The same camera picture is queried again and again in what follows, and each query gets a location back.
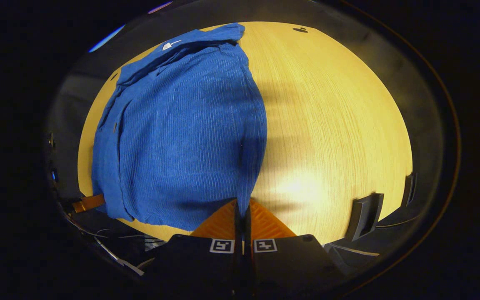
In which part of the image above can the blue ribbed shirt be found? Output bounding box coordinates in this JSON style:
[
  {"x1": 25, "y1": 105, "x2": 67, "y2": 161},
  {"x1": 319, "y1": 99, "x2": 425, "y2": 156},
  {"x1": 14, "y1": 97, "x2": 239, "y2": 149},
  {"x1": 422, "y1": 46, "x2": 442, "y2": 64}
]
[{"x1": 91, "y1": 23, "x2": 268, "y2": 232}]

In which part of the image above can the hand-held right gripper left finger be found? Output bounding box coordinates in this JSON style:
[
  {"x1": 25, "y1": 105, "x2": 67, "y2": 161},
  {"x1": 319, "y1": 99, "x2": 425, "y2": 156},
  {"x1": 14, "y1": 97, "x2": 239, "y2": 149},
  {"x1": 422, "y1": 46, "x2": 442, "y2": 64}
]
[{"x1": 146, "y1": 199, "x2": 243, "y2": 297}]

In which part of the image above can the black table bracket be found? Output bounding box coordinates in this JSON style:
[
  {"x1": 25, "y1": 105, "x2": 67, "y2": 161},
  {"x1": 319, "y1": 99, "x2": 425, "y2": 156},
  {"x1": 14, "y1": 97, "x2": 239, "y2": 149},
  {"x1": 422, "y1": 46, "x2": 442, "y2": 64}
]
[{"x1": 402, "y1": 172, "x2": 418, "y2": 208}]

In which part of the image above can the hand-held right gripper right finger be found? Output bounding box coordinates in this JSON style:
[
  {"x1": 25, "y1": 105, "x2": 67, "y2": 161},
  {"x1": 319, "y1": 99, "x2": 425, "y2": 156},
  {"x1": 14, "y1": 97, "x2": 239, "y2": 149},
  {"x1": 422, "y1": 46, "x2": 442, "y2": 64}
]
[{"x1": 244, "y1": 198, "x2": 343, "y2": 297}]

